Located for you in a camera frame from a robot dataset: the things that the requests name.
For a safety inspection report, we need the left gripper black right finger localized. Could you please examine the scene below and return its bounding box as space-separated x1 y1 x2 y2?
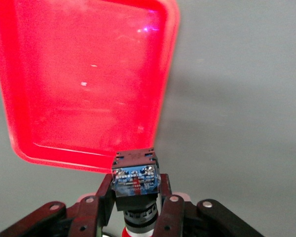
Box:
152 174 264 237

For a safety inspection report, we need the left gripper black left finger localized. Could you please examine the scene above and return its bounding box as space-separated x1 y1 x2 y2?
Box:
0 174 118 237

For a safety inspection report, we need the red plastic tray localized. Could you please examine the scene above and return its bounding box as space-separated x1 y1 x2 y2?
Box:
0 0 181 175

